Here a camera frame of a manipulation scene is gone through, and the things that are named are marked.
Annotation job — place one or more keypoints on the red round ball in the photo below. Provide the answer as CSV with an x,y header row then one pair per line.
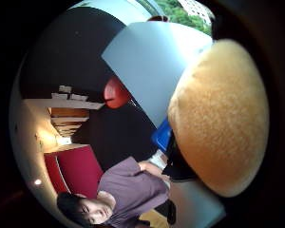
x,y
115,93

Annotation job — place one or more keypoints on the blue plastic box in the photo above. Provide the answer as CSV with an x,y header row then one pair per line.
x,y
162,135

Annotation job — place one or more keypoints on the white boxes on shelf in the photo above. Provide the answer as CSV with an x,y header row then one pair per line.
x,y
69,93

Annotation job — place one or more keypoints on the small round wall lamp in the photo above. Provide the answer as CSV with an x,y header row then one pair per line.
x,y
38,182

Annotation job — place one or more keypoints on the white shelf board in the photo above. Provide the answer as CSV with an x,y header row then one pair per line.
x,y
65,103

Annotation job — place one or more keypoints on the wooden staircase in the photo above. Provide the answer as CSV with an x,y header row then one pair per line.
x,y
68,122

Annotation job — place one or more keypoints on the green trees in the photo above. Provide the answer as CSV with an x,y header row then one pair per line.
x,y
180,14

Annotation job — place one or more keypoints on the the person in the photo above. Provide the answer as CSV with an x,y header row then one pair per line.
x,y
129,190

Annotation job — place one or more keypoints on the tan plush soft toy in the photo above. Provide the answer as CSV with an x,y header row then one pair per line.
x,y
218,117

